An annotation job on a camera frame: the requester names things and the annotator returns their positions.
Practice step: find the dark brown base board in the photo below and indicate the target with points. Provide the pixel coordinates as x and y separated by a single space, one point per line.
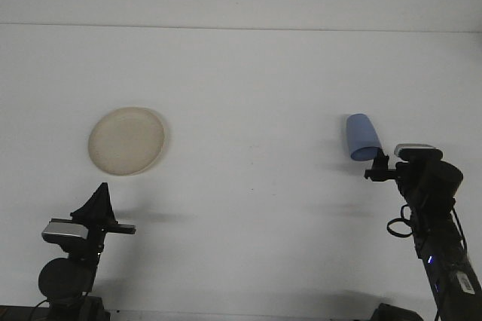
15 315

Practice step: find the pale round plate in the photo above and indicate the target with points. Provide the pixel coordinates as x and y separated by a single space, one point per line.
128 140

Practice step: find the gripper grey camera box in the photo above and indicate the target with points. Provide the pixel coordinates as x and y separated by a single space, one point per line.
64 231
414 147

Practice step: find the pale blue cup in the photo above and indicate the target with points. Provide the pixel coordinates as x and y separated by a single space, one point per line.
359 134

